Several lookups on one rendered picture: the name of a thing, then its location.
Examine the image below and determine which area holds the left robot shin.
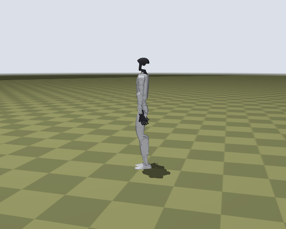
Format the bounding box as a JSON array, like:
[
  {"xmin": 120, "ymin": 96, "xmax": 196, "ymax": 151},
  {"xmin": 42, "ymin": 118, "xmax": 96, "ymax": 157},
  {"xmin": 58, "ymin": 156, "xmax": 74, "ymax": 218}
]
[{"xmin": 139, "ymin": 138, "xmax": 149, "ymax": 166}]

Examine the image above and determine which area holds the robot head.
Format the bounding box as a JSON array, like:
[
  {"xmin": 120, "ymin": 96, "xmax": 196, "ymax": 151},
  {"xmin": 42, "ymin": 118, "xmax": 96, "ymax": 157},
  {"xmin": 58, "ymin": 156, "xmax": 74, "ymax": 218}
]
[{"xmin": 137, "ymin": 58, "xmax": 149, "ymax": 74}]

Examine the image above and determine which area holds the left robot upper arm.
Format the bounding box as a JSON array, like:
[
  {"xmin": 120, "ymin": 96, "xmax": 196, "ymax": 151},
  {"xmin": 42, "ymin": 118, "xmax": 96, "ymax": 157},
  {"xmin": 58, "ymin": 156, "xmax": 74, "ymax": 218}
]
[{"xmin": 136, "ymin": 75, "xmax": 145, "ymax": 97}]

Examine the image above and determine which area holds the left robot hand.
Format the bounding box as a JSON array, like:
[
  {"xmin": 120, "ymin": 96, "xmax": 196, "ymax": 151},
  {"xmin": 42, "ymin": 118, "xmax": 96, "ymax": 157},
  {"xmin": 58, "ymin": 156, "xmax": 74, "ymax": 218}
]
[{"xmin": 139, "ymin": 110, "xmax": 149, "ymax": 125}]

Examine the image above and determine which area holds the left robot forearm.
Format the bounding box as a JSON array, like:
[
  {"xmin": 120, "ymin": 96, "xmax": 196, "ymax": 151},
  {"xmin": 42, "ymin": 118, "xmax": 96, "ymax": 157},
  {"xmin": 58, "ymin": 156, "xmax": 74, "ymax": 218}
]
[{"xmin": 137, "ymin": 93, "xmax": 143, "ymax": 114}]

